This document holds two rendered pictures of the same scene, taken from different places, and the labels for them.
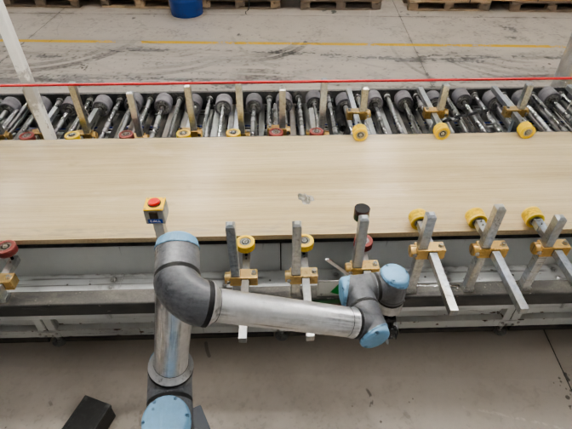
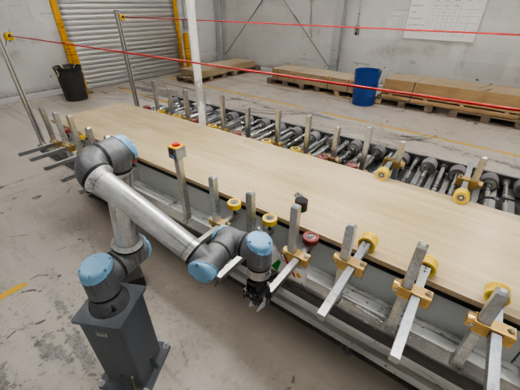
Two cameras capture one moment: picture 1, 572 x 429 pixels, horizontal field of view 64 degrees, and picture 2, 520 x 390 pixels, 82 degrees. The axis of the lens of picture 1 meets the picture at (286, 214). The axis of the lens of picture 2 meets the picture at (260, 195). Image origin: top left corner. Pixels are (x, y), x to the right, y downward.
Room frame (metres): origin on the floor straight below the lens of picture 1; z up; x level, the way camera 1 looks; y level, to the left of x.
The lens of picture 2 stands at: (0.32, -0.81, 1.87)
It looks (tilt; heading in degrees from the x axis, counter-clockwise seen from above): 33 degrees down; 38
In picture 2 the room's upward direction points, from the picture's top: straight up
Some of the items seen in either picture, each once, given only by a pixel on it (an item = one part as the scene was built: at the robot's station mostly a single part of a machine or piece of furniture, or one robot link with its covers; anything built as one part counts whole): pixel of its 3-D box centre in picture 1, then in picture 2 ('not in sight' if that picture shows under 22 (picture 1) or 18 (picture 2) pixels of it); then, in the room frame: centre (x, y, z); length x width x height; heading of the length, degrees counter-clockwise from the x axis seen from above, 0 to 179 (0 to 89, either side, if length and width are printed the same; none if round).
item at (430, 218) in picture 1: (419, 257); (342, 268); (1.26, -0.54, 0.91); 0.04 x 0.04 x 0.48; 2
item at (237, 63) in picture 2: not in sight; (220, 66); (7.23, 6.05, 0.23); 2.41 x 0.77 x 0.17; 0
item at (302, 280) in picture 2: (347, 288); (283, 268); (1.23, -0.26, 0.75); 0.26 x 0.01 x 0.10; 92
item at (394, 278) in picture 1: (391, 285); (258, 251); (0.93, -0.34, 1.14); 0.10 x 0.09 x 0.12; 100
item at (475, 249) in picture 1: (488, 248); (411, 292); (1.27, -0.81, 0.95); 0.14 x 0.06 x 0.05; 92
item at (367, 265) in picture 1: (361, 267); (296, 255); (1.26, -0.31, 0.85); 0.14 x 0.06 x 0.05; 92
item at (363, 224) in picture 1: (357, 260); (292, 246); (1.25, -0.29, 0.90); 0.04 x 0.04 x 0.48; 2
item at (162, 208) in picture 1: (156, 211); (176, 151); (1.23, 0.47, 1.18); 0.07 x 0.07 x 0.08; 2
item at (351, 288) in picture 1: (359, 291); (230, 241); (0.90, -0.23, 1.14); 0.12 x 0.12 x 0.09; 10
